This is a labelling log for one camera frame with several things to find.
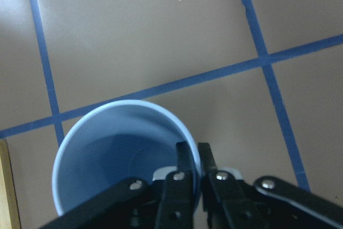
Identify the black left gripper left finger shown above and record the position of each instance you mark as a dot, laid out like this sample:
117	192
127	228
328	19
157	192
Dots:
133	203

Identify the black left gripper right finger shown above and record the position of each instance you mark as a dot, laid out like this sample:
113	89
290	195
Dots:
269	202

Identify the light blue plastic cup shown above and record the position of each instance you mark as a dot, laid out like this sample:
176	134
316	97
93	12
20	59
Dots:
119	140

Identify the wooden mug tree stand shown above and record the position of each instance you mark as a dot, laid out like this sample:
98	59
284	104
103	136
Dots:
9	207

